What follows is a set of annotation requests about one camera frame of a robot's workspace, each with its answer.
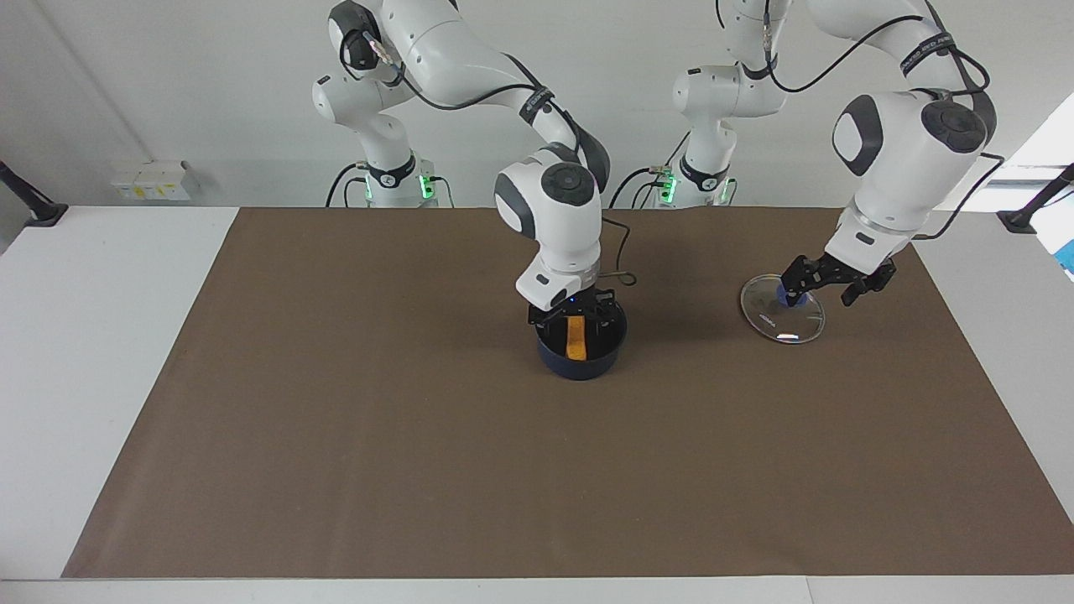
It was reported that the glass lid with blue knob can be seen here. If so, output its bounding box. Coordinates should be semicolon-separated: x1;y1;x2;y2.
740;273;826;345

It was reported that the brown table mat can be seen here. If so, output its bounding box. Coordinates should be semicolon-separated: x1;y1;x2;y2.
61;207;1074;580

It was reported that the black clamp stand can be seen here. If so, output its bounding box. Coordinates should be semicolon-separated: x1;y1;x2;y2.
0;159;70;227
997;164;1074;234

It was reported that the blue pot with handle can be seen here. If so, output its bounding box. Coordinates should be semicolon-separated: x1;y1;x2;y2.
534;294;628;381

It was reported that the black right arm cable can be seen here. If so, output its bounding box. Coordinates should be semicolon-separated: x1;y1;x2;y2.
340;29;639;290

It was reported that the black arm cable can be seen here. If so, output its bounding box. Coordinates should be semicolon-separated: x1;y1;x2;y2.
759;0;1008;244
340;29;639;290

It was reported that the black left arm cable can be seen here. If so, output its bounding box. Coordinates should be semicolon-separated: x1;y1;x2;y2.
759;0;1008;244

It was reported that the white wall socket box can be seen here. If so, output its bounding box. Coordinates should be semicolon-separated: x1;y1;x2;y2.
109;161;202;202

